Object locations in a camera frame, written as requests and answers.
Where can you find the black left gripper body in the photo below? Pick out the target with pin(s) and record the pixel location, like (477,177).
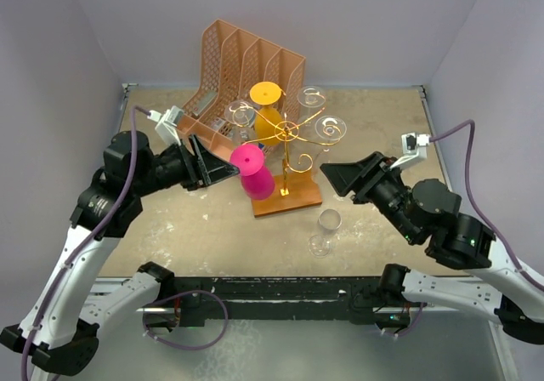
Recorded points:
(193,183)

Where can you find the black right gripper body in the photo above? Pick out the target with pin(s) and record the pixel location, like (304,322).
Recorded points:
(371,177)

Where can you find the pink plastic goblet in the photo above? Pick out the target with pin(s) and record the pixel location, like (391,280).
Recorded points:
(256,179)

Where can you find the clear flute wine glass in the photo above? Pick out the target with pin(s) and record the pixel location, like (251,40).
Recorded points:
(329,130)

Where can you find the gold wire wine glass rack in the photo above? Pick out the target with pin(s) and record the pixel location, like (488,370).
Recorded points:
(294,185)

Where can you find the clear tall wine glass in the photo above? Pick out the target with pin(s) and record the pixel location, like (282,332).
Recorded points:
(240,114)

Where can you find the yellow plastic goblet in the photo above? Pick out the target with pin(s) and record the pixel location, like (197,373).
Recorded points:
(266,95)

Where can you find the clear round wine glass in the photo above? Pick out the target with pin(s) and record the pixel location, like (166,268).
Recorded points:
(311,99)

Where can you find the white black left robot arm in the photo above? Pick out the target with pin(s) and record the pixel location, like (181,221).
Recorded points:
(60,335)

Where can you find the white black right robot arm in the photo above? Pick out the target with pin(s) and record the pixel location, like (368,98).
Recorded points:
(429,214)

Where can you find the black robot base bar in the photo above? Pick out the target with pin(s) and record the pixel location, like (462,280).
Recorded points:
(355,299)

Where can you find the orange plastic file organizer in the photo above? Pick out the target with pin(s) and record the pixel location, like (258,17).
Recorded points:
(232,61)

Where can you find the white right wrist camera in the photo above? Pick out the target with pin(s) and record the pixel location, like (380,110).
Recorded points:
(414,150)

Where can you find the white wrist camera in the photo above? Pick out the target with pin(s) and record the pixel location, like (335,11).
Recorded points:
(414,150)
(167,124)

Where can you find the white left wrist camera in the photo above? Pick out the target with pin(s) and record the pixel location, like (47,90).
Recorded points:
(167,124)

